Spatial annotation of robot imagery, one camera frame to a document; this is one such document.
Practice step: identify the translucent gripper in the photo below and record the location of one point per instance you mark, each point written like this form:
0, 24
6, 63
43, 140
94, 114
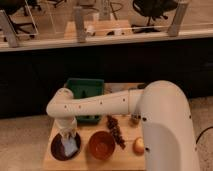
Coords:
67, 132

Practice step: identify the grey-blue sponge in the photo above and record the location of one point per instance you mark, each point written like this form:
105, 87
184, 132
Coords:
70, 146

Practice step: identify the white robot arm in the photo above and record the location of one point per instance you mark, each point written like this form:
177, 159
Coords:
167, 126

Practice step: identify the red bowl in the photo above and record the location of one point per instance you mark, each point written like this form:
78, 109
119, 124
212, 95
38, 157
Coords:
101, 145

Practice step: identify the green plastic tray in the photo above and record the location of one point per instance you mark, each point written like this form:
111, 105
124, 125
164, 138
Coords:
83, 88

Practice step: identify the bunch of dark grapes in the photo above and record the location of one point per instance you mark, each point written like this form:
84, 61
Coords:
112, 125

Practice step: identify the metal cup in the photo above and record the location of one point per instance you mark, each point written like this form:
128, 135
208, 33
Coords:
135, 119

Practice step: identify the yellow-red apple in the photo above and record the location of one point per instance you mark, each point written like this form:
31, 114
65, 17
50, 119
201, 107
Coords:
138, 146

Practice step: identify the black remote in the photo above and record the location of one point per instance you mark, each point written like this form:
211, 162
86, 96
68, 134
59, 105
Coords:
141, 86

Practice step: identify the grey post left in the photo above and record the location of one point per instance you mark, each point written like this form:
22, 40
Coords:
8, 30

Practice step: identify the grey post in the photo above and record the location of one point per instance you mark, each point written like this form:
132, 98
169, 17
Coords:
8, 30
174, 28
79, 24

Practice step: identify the grey post middle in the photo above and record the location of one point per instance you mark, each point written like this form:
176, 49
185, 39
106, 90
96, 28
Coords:
79, 24

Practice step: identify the grey post right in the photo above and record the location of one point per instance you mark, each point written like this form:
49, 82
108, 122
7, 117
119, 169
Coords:
174, 28

